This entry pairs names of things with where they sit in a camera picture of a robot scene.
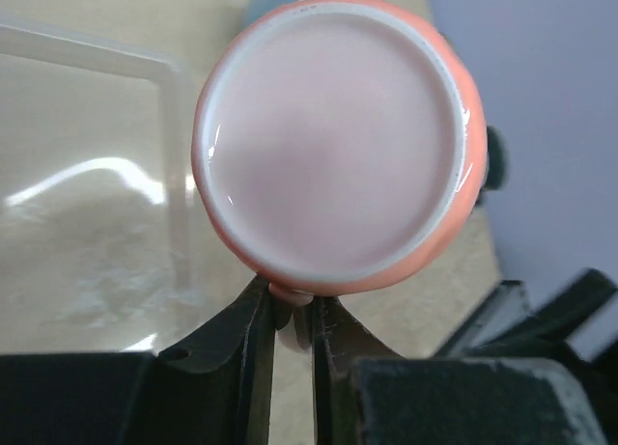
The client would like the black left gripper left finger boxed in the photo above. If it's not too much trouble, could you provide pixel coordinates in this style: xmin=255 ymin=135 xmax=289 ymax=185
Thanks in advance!
xmin=1 ymin=277 xmax=274 ymax=444

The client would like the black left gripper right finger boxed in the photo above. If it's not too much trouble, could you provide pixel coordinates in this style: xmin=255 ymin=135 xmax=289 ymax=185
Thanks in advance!
xmin=311 ymin=298 xmax=608 ymax=444

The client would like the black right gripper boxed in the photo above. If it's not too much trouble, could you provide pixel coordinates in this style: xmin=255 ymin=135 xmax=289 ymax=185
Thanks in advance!
xmin=434 ymin=268 xmax=617 ymax=368

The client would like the dark grey mug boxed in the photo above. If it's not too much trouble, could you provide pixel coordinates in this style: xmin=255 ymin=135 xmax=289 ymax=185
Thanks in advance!
xmin=475 ymin=125 xmax=508 ymax=208

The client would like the pink mug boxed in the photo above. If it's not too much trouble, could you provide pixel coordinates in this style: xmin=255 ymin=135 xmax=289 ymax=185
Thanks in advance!
xmin=191 ymin=0 xmax=487 ymax=306

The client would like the clear plastic tray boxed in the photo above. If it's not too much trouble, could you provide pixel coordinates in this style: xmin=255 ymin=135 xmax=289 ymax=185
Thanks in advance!
xmin=1 ymin=17 xmax=202 ymax=353

